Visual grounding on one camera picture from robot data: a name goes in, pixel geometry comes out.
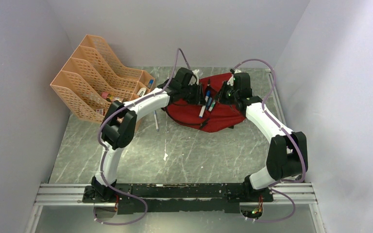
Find orange plastic desk organizer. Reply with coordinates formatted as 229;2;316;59
50;34;156;123

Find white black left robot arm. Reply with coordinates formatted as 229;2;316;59
91;67;203;202

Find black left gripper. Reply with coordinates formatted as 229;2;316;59
181;83;208;106

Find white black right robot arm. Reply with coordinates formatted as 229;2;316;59
218;72;308;201

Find white stapler in organizer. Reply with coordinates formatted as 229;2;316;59
137;87;148;97

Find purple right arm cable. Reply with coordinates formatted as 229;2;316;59
231;59;307;223

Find red student backpack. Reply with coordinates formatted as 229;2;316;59
164;73;246;133

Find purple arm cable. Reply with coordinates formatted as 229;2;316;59
231;59;307;223
93;48;192;226

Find aluminium frame rail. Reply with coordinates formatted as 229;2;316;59
34;183;317;207

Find blue white marker pen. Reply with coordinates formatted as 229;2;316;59
199;90;210;118

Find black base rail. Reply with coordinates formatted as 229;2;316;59
82;183;273;215

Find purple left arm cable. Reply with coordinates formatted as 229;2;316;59
93;48;192;226

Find pink bottle in organizer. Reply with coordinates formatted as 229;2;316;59
101;92;123;103

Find white green glue stick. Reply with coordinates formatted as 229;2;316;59
208;100;216;112

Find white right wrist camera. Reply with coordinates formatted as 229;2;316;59
227;69;242;86

